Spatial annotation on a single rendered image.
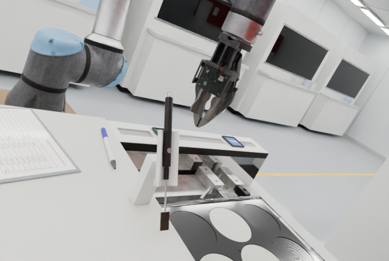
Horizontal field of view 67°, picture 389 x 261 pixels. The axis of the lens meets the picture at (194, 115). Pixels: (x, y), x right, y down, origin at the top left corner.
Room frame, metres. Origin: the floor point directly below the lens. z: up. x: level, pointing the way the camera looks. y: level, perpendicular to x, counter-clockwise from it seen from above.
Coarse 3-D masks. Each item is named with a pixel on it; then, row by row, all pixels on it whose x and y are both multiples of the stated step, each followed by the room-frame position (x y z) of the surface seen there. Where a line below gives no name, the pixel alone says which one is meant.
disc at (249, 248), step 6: (246, 246) 0.51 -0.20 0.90; (252, 246) 0.52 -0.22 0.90; (258, 246) 0.53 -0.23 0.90; (246, 252) 0.49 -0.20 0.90; (252, 252) 0.50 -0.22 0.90; (258, 252) 0.51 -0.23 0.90; (264, 252) 0.52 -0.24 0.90; (270, 252) 0.53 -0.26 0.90; (246, 258) 0.48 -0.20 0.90; (252, 258) 0.48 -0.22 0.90; (258, 258) 0.49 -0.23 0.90; (264, 258) 0.50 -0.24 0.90; (270, 258) 0.51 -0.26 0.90; (276, 258) 0.52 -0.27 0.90
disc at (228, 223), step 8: (216, 208) 0.59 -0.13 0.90; (224, 208) 0.61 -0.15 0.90; (216, 216) 0.56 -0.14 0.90; (224, 216) 0.57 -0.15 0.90; (232, 216) 0.59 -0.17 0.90; (216, 224) 0.54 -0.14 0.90; (224, 224) 0.55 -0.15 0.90; (232, 224) 0.56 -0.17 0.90; (240, 224) 0.57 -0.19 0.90; (224, 232) 0.52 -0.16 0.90; (232, 232) 0.53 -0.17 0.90; (240, 232) 0.55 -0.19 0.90; (248, 232) 0.56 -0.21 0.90; (240, 240) 0.52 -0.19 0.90
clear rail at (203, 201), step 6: (210, 198) 0.62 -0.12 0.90; (216, 198) 0.63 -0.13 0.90; (222, 198) 0.64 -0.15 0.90; (228, 198) 0.65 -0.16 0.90; (234, 198) 0.66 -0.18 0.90; (240, 198) 0.68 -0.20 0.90; (246, 198) 0.69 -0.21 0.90; (252, 198) 0.71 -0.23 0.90; (258, 198) 0.73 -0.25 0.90; (162, 204) 0.52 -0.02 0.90; (168, 204) 0.53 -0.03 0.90; (174, 204) 0.53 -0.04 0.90; (180, 204) 0.54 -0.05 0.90; (186, 204) 0.56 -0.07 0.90; (192, 204) 0.57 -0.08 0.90; (198, 204) 0.58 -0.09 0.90
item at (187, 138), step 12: (108, 120) 0.64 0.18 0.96; (120, 132) 0.62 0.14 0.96; (132, 132) 0.65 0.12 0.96; (144, 132) 0.68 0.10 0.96; (180, 132) 0.77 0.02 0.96; (192, 132) 0.81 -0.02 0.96; (156, 144) 0.64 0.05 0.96; (180, 144) 0.70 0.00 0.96; (192, 144) 0.73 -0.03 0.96; (204, 144) 0.77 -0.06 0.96; (216, 144) 0.81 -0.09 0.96; (228, 144) 0.85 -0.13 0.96; (252, 144) 0.96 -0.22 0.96
